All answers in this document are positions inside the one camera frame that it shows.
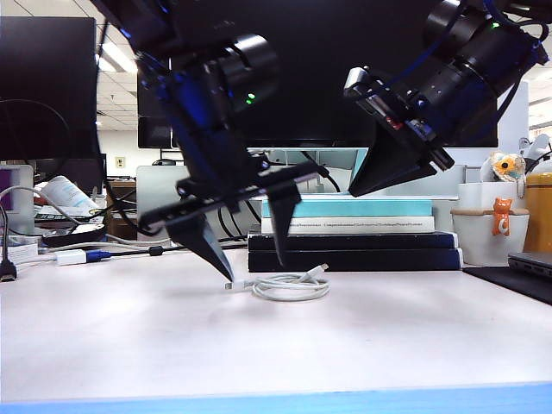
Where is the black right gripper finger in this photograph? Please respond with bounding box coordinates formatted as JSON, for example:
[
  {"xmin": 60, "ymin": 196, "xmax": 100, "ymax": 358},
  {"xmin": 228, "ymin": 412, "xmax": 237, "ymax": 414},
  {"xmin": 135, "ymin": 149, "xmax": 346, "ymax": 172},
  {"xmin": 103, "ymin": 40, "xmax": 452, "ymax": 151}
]
[
  {"xmin": 352, "ymin": 148, "xmax": 438, "ymax": 198},
  {"xmin": 348, "ymin": 129, "xmax": 405, "ymax": 195}
]

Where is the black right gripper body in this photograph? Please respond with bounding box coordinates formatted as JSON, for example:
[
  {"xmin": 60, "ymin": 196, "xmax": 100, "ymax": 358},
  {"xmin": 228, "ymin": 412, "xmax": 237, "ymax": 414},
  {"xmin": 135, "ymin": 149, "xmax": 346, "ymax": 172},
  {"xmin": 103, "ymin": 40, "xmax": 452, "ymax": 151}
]
[{"xmin": 366, "ymin": 84, "xmax": 457, "ymax": 172}]

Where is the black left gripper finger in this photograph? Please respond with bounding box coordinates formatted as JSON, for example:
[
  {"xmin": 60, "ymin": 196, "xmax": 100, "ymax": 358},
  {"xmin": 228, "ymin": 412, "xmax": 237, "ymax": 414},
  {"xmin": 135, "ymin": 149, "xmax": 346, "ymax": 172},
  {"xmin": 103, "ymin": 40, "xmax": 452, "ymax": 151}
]
[
  {"xmin": 166, "ymin": 212, "xmax": 235, "ymax": 281},
  {"xmin": 266, "ymin": 184, "xmax": 304, "ymax": 267}
]

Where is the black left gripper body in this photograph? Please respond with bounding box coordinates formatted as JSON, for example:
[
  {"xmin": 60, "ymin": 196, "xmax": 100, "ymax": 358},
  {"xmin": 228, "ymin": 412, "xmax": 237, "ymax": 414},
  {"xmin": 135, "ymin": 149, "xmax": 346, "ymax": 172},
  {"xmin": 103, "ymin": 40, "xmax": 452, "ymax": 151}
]
[{"xmin": 137, "ymin": 64, "xmax": 323, "ymax": 230}]

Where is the white charging cable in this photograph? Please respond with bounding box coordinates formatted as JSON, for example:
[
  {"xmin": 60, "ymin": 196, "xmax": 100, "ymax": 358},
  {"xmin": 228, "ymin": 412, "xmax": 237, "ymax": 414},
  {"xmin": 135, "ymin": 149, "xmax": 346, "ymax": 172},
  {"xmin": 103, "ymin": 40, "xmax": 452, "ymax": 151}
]
[{"xmin": 223, "ymin": 263, "xmax": 331, "ymax": 302}]

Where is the teal paperback book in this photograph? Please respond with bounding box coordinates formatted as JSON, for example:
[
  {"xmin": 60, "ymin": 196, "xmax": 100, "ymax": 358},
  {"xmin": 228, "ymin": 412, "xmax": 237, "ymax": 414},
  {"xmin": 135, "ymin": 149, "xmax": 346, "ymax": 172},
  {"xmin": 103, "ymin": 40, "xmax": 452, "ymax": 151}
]
[{"xmin": 261, "ymin": 198, "xmax": 435, "ymax": 219}]

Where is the black monitor with paper label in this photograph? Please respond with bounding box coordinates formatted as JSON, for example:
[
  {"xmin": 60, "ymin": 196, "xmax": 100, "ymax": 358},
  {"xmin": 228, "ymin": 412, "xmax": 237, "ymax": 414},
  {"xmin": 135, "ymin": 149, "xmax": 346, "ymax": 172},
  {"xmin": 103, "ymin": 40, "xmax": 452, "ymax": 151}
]
[{"xmin": 136, "ymin": 68, "xmax": 173, "ymax": 151}]

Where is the white paperback book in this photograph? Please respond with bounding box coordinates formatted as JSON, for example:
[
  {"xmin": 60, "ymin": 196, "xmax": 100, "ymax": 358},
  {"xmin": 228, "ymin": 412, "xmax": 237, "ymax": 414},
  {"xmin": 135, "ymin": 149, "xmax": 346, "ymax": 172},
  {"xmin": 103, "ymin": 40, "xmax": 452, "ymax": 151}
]
[{"xmin": 261, "ymin": 216, "xmax": 436, "ymax": 235}]

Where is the white square container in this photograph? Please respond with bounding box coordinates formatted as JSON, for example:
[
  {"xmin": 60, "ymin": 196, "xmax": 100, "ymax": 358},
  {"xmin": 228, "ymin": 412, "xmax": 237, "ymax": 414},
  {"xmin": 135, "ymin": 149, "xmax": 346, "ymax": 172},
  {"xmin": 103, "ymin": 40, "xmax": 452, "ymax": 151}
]
[{"xmin": 457, "ymin": 182, "xmax": 525, "ymax": 211}]

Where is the black hardcover book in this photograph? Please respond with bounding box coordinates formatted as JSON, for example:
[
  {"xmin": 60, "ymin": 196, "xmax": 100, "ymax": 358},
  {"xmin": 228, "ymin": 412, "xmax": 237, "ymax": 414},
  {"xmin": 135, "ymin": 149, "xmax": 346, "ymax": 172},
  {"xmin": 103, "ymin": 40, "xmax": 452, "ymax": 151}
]
[
  {"xmin": 248, "ymin": 248, "xmax": 465, "ymax": 273},
  {"xmin": 248, "ymin": 231, "xmax": 459, "ymax": 251}
]

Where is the wooden shelf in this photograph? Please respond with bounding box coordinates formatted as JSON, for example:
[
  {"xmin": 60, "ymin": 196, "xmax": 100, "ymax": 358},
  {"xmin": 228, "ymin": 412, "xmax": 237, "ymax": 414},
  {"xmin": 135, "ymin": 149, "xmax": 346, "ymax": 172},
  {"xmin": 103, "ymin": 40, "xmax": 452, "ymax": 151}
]
[{"xmin": 106, "ymin": 179, "xmax": 139, "ymax": 241}]

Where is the wide black desktop monitor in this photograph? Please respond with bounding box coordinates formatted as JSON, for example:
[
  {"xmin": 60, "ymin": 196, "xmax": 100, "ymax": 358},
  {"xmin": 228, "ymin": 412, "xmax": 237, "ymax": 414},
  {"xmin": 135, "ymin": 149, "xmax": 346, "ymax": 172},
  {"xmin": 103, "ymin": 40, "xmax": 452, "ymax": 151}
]
[{"xmin": 170, "ymin": 0, "xmax": 500, "ymax": 150}]

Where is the white mug with fox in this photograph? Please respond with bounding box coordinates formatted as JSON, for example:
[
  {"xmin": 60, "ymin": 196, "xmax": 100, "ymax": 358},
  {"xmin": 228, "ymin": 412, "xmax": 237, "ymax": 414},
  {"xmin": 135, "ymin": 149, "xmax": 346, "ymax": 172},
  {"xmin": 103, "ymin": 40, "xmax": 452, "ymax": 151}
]
[{"xmin": 450, "ymin": 208, "xmax": 530, "ymax": 267}]

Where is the crochet sunflower doll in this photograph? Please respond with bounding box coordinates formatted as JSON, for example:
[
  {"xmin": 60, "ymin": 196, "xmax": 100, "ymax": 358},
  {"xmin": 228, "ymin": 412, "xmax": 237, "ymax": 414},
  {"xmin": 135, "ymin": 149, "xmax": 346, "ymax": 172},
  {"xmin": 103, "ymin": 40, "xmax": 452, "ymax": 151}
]
[{"xmin": 480, "ymin": 151, "xmax": 528, "ymax": 200}]

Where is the white partition panel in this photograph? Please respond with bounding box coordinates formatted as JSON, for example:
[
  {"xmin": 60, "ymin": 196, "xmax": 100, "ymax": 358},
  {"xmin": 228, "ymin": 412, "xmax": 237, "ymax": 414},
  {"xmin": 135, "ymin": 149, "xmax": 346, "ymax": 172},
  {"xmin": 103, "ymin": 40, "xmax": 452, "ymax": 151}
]
[{"xmin": 498, "ymin": 79, "xmax": 530, "ymax": 167}]

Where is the orange cat figurine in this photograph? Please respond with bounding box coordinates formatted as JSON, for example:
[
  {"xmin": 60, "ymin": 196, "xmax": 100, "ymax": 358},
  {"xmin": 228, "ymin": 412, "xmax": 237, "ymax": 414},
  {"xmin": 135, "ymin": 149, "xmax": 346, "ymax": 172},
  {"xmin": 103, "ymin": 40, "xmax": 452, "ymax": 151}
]
[{"xmin": 492, "ymin": 197, "xmax": 514, "ymax": 237}]

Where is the ceiling light panel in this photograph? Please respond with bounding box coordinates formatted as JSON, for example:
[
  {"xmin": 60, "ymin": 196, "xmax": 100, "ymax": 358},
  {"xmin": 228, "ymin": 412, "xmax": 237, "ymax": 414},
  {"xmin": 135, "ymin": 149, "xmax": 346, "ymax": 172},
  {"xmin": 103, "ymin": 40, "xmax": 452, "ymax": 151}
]
[{"xmin": 95, "ymin": 41, "xmax": 140, "ymax": 75}]

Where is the small dark background monitor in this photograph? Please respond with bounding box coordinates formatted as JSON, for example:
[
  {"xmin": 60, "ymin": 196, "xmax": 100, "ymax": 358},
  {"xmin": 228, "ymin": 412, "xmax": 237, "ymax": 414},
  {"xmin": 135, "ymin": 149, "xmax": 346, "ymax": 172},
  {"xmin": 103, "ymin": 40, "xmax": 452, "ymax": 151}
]
[{"xmin": 34, "ymin": 154, "xmax": 108, "ymax": 195}]

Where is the white video adapter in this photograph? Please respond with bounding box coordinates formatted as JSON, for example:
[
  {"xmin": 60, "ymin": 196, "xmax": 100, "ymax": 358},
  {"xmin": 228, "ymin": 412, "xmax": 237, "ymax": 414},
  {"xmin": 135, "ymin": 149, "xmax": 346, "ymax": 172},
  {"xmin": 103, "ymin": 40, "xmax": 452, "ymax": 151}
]
[{"xmin": 55, "ymin": 248, "xmax": 90, "ymax": 267}]

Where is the white toy figure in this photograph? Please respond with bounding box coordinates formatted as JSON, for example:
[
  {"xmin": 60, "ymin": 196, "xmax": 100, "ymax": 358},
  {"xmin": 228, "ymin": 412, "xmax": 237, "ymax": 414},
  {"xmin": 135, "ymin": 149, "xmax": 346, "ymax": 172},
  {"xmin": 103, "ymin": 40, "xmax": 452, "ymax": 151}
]
[{"xmin": 517, "ymin": 134, "xmax": 552, "ymax": 173}]

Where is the yellow canister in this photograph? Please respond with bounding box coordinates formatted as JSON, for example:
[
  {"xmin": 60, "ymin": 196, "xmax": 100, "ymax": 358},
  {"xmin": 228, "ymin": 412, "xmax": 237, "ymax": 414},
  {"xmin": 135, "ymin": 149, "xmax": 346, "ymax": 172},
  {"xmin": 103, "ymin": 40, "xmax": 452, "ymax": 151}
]
[{"xmin": 524, "ymin": 172, "xmax": 552, "ymax": 254}]

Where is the white bottle teal print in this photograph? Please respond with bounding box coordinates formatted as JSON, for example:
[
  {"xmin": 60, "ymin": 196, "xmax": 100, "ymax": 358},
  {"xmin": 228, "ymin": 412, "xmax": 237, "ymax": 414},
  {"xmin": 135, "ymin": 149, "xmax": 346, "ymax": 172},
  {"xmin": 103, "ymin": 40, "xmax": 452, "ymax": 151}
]
[{"xmin": 41, "ymin": 175, "xmax": 101, "ymax": 216}]

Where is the green printed booklet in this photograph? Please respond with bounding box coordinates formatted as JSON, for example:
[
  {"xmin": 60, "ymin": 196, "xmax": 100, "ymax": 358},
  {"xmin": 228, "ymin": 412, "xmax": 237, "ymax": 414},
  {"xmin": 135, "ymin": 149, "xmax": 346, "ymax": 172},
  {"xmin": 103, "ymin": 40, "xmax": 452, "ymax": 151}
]
[{"xmin": 36, "ymin": 205, "xmax": 107, "ymax": 225}]

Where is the grey laptop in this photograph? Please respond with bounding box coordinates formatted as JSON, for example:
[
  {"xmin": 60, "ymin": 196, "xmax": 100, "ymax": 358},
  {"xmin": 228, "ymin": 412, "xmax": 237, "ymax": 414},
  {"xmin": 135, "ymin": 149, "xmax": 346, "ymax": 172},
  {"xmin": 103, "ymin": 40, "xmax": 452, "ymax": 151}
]
[{"xmin": 507, "ymin": 251, "xmax": 552, "ymax": 279}]

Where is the white box blue print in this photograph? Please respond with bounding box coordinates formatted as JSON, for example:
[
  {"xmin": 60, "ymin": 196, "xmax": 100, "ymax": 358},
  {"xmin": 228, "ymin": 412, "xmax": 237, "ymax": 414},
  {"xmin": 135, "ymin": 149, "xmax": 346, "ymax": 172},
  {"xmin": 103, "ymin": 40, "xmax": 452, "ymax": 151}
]
[{"xmin": 0, "ymin": 243, "xmax": 42, "ymax": 265}]

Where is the silver framed purple display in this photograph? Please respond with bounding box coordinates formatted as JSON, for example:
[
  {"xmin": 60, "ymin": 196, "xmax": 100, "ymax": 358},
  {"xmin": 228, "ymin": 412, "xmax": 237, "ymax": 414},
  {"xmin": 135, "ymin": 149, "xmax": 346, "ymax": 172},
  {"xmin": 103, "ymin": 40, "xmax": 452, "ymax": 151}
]
[{"xmin": 0, "ymin": 165, "xmax": 35, "ymax": 236}]

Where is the black looped video cable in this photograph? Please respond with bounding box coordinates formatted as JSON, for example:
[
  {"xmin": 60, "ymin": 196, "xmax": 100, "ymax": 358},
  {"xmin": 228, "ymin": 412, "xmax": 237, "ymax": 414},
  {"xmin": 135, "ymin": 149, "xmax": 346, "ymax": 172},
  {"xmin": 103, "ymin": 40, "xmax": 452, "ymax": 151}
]
[{"xmin": 216, "ymin": 202, "xmax": 264, "ymax": 242}]

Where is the black cable with ferrite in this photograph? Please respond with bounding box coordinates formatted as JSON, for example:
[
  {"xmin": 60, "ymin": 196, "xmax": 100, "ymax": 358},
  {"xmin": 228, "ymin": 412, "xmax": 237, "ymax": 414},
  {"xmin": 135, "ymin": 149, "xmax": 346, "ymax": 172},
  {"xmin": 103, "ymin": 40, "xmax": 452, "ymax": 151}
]
[{"xmin": 301, "ymin": 150, "xmax": 342, "ymax": 194}]

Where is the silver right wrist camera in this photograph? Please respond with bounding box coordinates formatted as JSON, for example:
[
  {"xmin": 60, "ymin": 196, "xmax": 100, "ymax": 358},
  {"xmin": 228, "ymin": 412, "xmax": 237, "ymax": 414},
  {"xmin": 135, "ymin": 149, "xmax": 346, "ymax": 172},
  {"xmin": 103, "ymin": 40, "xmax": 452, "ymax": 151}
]
[{"xmin": 343, "ymin": 66, "xmax": 392, "ymax": 114}]

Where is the black cable blue VGA plug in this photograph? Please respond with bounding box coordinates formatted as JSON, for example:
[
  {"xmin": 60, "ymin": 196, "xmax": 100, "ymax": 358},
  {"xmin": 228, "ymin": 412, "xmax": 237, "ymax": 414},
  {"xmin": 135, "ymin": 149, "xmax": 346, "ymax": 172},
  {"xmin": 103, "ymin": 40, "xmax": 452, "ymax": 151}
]
[{"xmin": 85, "ymin": 241, "xmax": 251, "ymax": 263}]

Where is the thin white cable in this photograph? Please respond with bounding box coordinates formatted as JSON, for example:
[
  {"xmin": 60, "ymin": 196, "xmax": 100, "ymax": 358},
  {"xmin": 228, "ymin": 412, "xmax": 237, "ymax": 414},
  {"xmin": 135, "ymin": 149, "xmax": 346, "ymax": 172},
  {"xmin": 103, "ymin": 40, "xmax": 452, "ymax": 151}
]
[{"xmin": 16, "ymin": 254, "xmax": 60, "ymax": 271}]

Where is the black HDMI cable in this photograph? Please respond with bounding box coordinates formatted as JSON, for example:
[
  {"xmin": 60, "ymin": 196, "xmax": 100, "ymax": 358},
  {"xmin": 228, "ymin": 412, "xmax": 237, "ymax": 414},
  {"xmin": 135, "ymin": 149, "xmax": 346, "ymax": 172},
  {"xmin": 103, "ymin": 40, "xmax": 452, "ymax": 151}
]
[{"xmin": 0, "ymin": 202, "xmax": 21, "ymax": 285}]

